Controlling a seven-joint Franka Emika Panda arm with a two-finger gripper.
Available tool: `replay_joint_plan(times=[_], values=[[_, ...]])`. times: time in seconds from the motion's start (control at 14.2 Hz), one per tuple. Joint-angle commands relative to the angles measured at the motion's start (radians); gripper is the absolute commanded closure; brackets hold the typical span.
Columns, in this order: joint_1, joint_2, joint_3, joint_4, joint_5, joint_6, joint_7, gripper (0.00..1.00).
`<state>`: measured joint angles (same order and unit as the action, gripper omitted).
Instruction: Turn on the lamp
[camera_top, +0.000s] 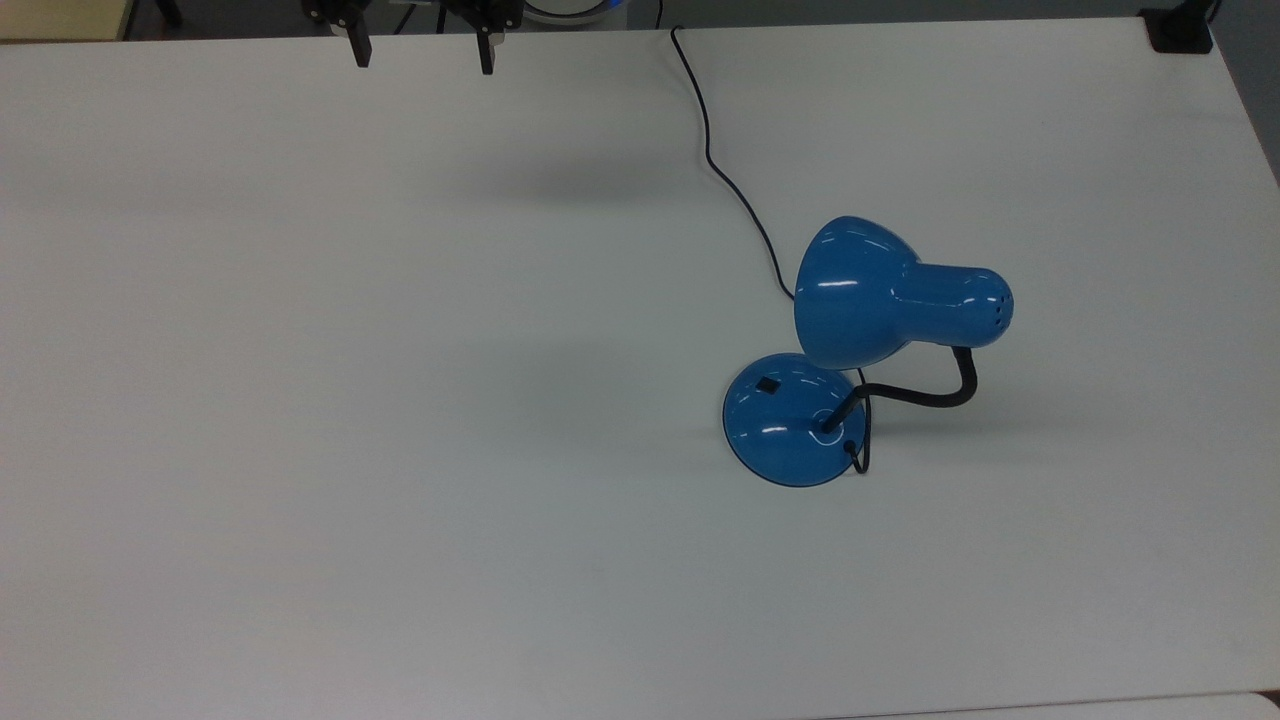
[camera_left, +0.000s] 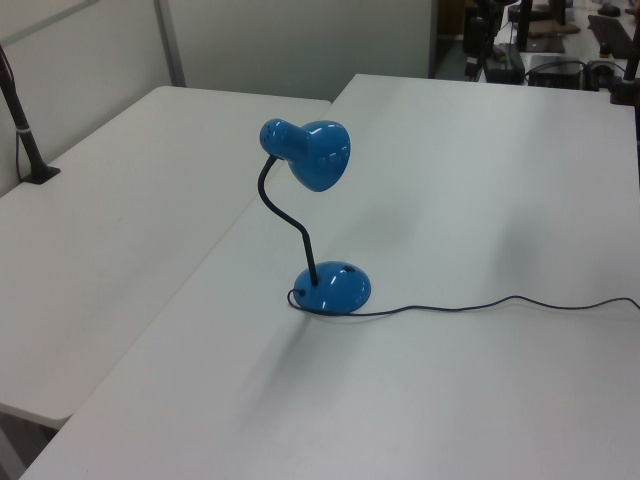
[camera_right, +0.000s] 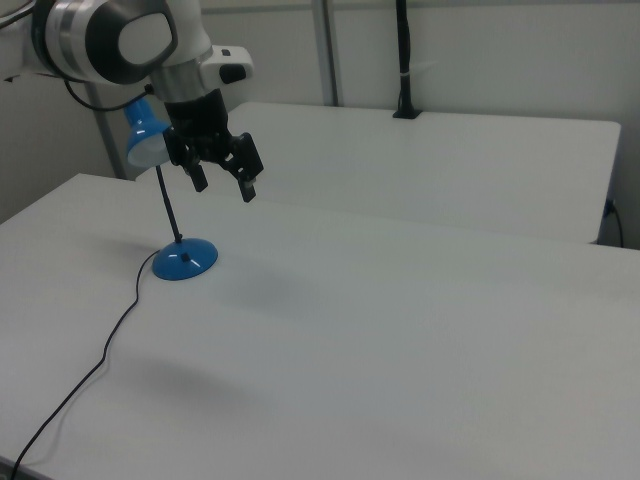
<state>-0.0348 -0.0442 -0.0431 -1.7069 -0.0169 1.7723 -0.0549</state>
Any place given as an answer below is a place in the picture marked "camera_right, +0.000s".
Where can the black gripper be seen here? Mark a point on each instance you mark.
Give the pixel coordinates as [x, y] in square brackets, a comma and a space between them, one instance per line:
[200, 122]

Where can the blue gooseneck desk lamp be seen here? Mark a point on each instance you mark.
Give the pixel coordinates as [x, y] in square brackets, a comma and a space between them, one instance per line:
[185, 260]

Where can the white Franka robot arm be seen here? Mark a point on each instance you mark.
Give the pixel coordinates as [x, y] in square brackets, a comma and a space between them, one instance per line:
[100, 40]

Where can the white rounded-corner side table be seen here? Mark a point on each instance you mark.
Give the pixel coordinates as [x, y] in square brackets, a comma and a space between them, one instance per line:
[400, 170]

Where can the grey metal partition post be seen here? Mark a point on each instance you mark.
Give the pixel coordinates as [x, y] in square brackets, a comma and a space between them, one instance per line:
[107, 140]
[327, 50]

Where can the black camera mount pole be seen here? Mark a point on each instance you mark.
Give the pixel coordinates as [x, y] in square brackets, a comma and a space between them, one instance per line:
[404, 50]

